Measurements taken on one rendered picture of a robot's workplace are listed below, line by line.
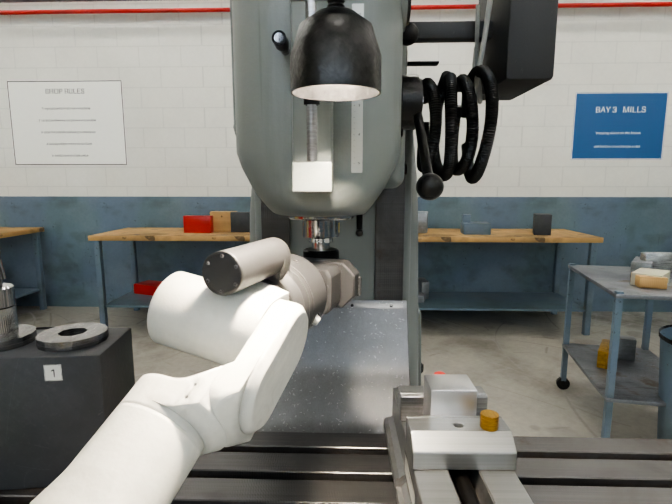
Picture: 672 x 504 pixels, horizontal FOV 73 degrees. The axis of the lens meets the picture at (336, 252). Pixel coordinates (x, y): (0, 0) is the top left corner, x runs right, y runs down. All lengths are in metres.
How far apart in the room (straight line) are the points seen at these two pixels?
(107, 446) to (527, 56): 0.78
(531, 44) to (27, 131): 5.43
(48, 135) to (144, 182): 1.09
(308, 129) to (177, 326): 0.22
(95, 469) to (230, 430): 0.08
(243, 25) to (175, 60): 4.71
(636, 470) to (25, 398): 0.85
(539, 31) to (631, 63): 4.76
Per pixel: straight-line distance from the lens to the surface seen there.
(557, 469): 0.80
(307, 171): 0.46
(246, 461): 0.76
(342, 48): 0.36
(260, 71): 0.53
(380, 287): 0.99
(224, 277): 0.36
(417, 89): 0.62
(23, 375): 0.74
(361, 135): 0.50
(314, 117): 0.47
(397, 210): 0.96
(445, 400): 0.64
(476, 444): 0.62
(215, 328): 0.37
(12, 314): 0.78
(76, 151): 5.59
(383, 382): 0.96
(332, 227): 0.58
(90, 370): 0.70
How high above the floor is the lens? 1.35
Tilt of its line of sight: 9 degrees down
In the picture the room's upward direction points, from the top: straight up
